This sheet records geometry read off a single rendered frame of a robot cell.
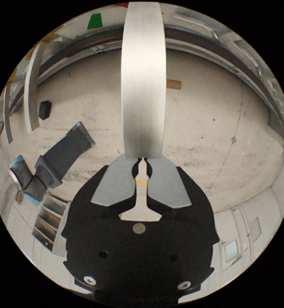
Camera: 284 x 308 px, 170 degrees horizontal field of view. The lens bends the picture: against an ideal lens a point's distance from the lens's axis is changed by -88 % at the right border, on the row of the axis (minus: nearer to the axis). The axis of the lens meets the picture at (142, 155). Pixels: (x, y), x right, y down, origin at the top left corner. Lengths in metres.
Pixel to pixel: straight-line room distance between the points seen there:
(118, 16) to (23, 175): 0.78
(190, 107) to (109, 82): 0.75
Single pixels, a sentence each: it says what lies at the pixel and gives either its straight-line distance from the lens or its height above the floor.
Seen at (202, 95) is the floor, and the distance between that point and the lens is 1.07.
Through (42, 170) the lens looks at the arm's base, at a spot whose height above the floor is 0.63.
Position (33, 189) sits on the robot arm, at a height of 0.79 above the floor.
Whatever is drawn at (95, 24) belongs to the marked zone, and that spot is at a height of 0.74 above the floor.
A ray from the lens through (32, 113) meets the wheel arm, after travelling 0.27.
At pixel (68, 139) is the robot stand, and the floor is 0.26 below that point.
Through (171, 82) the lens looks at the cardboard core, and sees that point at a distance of 0.89.
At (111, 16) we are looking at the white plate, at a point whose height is 0.76.
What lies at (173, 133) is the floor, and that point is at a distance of 1.03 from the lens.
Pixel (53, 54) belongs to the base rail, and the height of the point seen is 0.70.
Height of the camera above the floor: 0.93
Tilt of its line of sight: 57 degrees down
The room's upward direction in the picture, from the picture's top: 177 degrees counter-clockwise
